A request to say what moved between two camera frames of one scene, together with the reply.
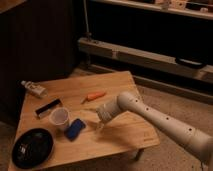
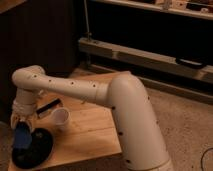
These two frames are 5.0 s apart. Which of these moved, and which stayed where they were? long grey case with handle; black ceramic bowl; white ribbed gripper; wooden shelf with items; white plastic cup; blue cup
Moved: blue cup; white ribbed gripper
Stayed: wooden shelf with items; black ceramic bowl; white plastic cup; long grey case with handle
